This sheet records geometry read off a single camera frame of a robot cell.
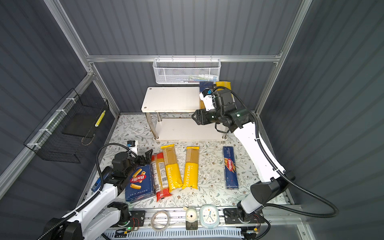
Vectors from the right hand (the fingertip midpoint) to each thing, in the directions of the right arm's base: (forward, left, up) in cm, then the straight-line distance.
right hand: (198, 116), depth 70 cm
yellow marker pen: (+6, +54, -7) cm, 54 cm away
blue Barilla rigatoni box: (-22, +33, -29) cm, 48 cm away
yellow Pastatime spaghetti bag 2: (-18, +5, -34) cm, 39 cm away
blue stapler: (-22, +56, -31) cm, 68 cm away
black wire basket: (-6, +66, -5) cm, 66 cm away
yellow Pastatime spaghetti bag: (-12, +16, -33) cm, 39 cm away
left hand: (-5, +31, -22) cm, 38 cm away
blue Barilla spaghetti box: (-15, -18, -33) cm, 41 cm away
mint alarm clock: (-36, -5, -33) cm, 49 cm away
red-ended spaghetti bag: (-14, +23, -32) cm, 42 cm away
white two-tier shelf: (+14, +22, -2) cm, 26 cm away
